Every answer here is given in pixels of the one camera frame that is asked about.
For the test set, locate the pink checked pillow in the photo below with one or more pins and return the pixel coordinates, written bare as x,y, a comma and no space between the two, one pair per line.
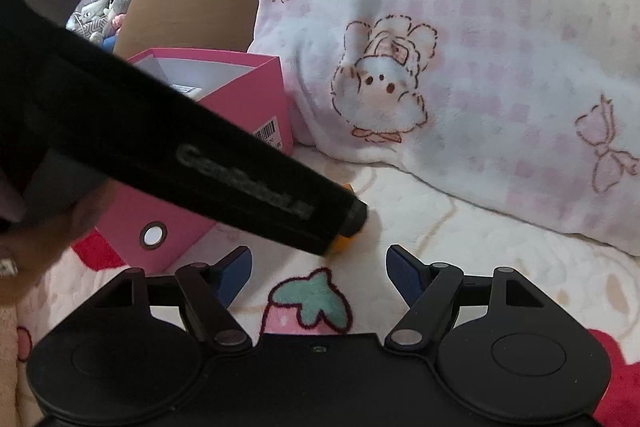
526,107

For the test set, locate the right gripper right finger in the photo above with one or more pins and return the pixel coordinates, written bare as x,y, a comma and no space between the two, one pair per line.
411,277

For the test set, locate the orange makeup sponge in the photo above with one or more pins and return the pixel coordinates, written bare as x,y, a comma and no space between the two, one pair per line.
347,216

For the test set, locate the pile of plush toys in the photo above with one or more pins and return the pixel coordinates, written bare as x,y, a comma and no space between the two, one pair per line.
99,22

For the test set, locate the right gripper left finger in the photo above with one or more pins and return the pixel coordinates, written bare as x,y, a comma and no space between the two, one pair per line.
223,280

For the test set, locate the person's left hand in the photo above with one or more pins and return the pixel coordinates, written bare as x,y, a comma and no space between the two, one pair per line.
33,251

